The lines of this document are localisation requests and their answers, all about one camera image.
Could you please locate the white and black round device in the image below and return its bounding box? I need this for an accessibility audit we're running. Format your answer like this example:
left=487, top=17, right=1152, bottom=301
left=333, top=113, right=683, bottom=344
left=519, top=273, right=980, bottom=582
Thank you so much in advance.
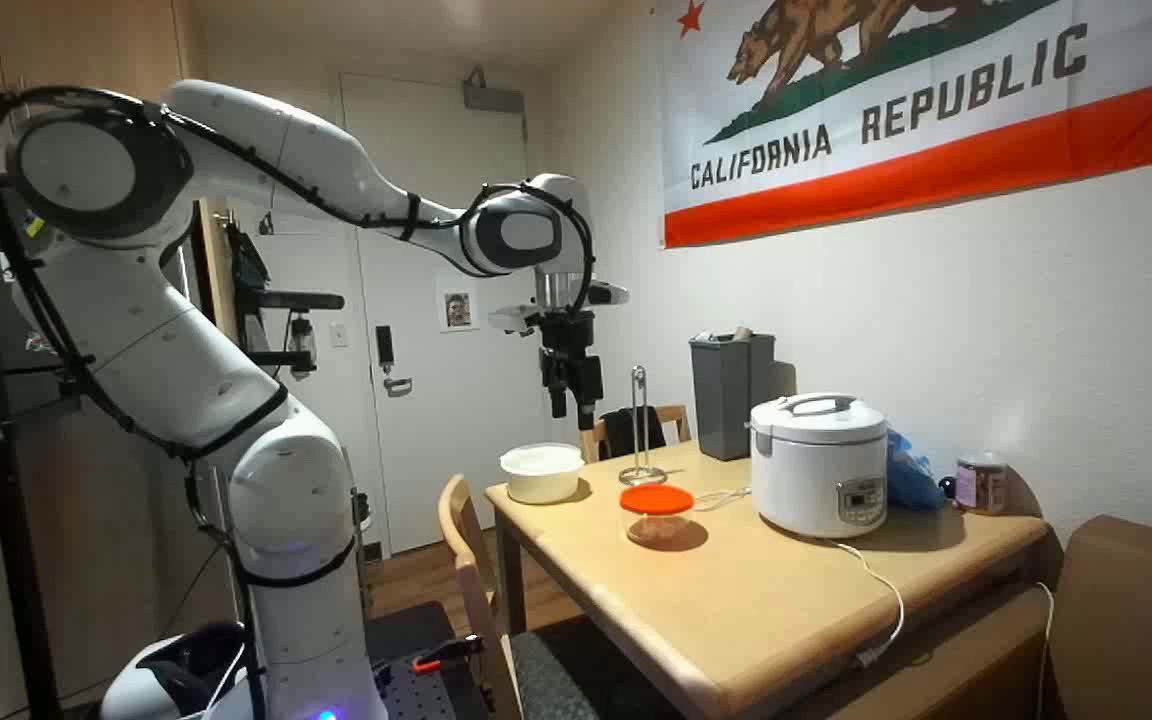
left=95, top=617, right=254, bottom=720

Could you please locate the blue cloth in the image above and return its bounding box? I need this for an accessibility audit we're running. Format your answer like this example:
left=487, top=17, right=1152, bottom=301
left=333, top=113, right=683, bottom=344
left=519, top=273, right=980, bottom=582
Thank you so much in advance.
left=885, top=430, right=953, bottom=517

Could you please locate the small door notice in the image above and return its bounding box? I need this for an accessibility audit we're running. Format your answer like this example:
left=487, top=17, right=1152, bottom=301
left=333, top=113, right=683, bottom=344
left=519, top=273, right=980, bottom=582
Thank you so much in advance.
left=438, top=288, right=479, bottom=333

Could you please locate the dark grey bin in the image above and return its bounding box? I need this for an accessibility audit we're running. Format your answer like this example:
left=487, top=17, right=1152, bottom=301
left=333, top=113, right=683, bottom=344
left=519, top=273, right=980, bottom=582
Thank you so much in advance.
left=687, top=327, right=780, bottom=465

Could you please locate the orange round lid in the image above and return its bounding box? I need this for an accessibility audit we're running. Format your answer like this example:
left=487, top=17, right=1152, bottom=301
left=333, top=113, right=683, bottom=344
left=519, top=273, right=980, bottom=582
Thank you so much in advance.
left=615, top=480, right=699, bottom=519

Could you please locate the orange handled tool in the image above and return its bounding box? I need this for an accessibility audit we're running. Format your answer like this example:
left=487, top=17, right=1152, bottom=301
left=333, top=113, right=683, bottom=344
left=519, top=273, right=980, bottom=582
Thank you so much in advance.
left=407, top=631, right=487, bottom=681

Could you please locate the black metal stand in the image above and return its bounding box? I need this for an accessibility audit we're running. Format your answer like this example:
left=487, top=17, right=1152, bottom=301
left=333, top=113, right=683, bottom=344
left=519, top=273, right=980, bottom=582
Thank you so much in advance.
left=0, top=193, right=88, bottom=720

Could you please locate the small pink jar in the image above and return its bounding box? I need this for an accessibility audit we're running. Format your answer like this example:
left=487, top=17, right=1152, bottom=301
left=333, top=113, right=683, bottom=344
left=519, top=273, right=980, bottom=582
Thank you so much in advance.
left=953, top=454, right=1019, bottom=517

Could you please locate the California Republic flag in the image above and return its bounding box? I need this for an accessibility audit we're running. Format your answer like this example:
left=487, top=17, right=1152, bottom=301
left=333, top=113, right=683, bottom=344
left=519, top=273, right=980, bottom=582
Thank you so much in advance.
left=660, top=0, right=1152, bottom=252

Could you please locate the grey door closer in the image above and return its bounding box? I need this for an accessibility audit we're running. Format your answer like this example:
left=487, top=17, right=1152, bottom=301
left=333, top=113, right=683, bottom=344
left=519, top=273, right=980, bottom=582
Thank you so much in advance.
left=459, top=66, right=527, bottom=115

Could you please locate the black floor mat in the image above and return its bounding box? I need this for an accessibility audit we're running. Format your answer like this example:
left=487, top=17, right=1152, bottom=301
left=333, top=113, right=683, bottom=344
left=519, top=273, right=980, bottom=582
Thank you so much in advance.
left=360, top=598, right=509, bottom=720

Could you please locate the white rice cooker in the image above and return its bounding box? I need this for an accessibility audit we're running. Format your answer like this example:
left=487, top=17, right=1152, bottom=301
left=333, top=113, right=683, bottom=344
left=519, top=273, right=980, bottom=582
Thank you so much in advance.
left=747, top=390, right=893, bottom=544

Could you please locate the wooden chair with dark cushion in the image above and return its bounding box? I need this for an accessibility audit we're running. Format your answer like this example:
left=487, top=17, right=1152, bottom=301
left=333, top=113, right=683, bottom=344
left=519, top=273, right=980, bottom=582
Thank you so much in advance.
left=437, top=471, right=606, bottom=720

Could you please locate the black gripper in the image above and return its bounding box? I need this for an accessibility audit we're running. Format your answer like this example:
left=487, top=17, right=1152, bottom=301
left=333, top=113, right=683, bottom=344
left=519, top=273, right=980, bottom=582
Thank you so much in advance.
left=536, top=309, right=606, bottom=432

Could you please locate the black hanging garment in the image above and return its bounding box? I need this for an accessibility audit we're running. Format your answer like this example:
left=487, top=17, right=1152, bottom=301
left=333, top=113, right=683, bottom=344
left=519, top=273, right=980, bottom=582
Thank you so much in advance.
left=224, top=215, right=270, bottom=351

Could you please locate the clear glass lunchbox bowl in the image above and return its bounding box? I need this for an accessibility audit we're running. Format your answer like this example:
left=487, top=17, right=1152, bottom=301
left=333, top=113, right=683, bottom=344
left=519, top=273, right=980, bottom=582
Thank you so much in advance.
left=622, top=506, right=710, bottom=556

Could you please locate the white power cable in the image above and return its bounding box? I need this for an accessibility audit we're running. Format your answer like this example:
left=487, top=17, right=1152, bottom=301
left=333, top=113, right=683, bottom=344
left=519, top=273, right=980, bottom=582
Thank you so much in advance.
left=832, top=535, right=912, bottom=673

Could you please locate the white round bowl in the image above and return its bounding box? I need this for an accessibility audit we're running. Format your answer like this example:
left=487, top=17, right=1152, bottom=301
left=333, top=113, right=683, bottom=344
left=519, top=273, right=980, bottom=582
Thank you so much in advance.
left=496, top=440, right=588, bottom=507

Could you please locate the white door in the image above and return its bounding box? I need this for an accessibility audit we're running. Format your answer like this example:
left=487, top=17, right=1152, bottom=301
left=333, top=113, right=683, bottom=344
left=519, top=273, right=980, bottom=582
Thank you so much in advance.
left=333, top=72, right=568, bottom=556

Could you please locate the black bag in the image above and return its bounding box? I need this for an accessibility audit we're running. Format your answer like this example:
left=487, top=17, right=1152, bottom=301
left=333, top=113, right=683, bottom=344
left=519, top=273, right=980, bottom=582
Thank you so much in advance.
left=595, top=405, right=673, bottom=465

